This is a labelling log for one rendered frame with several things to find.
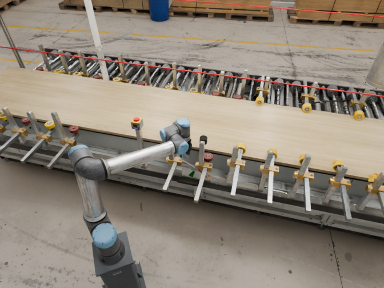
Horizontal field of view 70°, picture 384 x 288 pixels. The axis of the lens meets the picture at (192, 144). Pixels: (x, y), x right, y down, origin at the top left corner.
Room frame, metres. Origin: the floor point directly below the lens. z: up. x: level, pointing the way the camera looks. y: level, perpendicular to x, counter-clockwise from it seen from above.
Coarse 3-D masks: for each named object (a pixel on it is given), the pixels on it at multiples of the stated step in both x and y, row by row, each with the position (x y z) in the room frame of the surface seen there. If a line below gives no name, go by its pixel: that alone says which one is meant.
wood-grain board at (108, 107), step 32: (0, 96) 2.40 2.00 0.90; (32, 96) 2.41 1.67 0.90; (64, 96) 2.41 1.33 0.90; (96, 96) 2.41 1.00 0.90; (128, 96) 2.42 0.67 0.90; (160, 96) 2.42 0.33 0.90; (192, 96) 2.42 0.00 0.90; (96, 128) 1.90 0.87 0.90; (128, 128) 1.90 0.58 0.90; (160, 128) 1.90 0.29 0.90; (192, 128) 1.91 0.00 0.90; (224, 128) 1.91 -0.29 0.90; (256, 128) 1.91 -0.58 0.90; (288, 128) 1.91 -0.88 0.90; (320, 128) 1.91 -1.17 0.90; (352, 128) 1.92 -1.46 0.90; (256, 160) 1.54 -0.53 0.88; (288, 160) 1.51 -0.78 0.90; (320, 160) 1.52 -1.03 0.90; (352, 160) 1.52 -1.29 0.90
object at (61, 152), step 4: (76, 136) 1.87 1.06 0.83; (68, 144) 1.76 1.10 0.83; (64, 148) 1.71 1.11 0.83; (68, 148) 1.73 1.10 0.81; (60, 152) 1.66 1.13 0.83; (64, 152) 1.68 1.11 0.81; (56, 156) 1.61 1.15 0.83; (60, 156) 1.62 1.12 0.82; (52, 160) 1.56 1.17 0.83; (56, 160) 1.57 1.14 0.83; (52, 164) 1.52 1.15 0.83; (48, 168) 1.50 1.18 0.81
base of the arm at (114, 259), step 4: (120, 240) 0.96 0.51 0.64; (120, 244) 0.90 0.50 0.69; (120, 248) 0.88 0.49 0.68; (124, 248) 0.90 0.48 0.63; (116, 252) 0.84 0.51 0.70; (120, 252) 0.86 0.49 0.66; (124, 252) 0.88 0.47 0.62; (100, 256) 0.83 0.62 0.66; (104, 256) 0.82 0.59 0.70; (108, 256) 0.81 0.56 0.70; (112, 256) 0.82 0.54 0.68; (116, 256) 0.83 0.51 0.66; (120, 256) 0.85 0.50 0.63; (100, 260) 0.82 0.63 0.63; (104, 260) 0.82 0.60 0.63; (108, 260) 0.81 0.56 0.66; (112, 260) 0.81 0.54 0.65; (116, 260) 0.82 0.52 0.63; (120, 260) 0.83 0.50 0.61; (104, 264) 0.80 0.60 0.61; (108, 264) 0.79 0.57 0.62; (112, 264) 0.80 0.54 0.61
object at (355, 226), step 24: (0, 120) 2.22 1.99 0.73; (96, 144) 1.96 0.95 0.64; (120, 144) 1.90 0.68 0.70; (144, 144) 1.84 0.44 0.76; (72, 168) 2.07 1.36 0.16; (216, 168) 1.67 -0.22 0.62; (288, 168) 1.52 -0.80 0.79; (168, 192) 1.82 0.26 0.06; (192, 192) 1.74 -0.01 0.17; (216, 192) 1.70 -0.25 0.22; (360, 192) 1.38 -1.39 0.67; (288, 216) 1.48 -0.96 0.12; (312, 216) 1.46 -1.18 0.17
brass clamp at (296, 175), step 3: (294, 171) 1.34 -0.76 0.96; (297, 171) 1.34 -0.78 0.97; (294, 174) 1.31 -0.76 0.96; (297, 174) 1.31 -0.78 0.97; (306, 174) 1.31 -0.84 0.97; (309, 174) 1.31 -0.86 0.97; (294, 177) 1.30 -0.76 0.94; (297, 177) 1.30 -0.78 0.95; (300, 177) 1.29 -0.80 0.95; (303, 177) 1.29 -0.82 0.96; (306, 177) 1.28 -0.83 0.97; (309, 177) 1.28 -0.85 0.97; (312, 177) 1.28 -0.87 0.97; (300, 180) 1.29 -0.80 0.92; (309, 180) 1.28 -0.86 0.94; (312, 180) 1.27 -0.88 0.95
